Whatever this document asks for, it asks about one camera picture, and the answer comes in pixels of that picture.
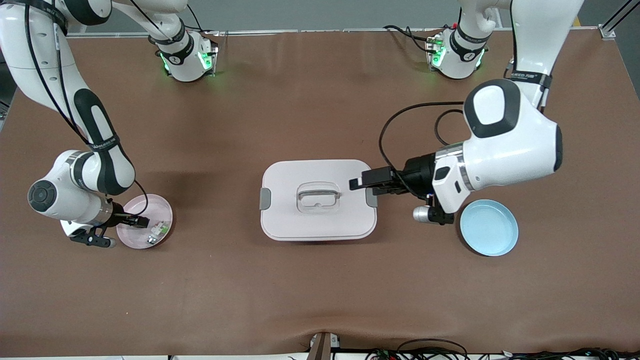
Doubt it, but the white lidded storage box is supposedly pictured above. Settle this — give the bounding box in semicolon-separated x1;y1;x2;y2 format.
259;159;378;242

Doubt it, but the pink round plate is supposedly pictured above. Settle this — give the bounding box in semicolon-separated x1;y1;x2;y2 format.
116;194;174;250

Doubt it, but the light blue round plate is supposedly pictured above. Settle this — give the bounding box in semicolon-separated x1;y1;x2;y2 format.
459;199;519;257

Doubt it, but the brown table mat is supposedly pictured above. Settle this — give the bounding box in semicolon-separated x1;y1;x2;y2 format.
0;27;640;357

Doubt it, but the brown table edge clamp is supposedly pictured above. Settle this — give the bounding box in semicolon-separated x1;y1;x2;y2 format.
307;332;342;360

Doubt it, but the green and white switch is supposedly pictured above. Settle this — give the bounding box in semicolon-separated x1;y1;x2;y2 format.
146;221;169;247

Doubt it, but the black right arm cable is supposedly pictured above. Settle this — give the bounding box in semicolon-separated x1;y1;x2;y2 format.
24;0;150;218

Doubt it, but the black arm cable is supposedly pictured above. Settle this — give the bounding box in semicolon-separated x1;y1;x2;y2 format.
24;0;150;218
378;101;466;186

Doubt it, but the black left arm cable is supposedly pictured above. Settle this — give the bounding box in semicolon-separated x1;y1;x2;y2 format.
378;101;466;186

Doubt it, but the black base cable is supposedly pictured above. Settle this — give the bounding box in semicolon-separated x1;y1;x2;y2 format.
187;5;221;53
382;24;436;53

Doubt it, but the black looped cable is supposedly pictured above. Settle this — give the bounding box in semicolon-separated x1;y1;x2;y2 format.
397;338;469;360

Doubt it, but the black cable bundle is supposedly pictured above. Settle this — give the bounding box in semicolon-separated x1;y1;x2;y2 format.
365;347;640;360

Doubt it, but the aluminium frame post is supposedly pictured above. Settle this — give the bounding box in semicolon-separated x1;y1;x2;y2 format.
599;0;640;41

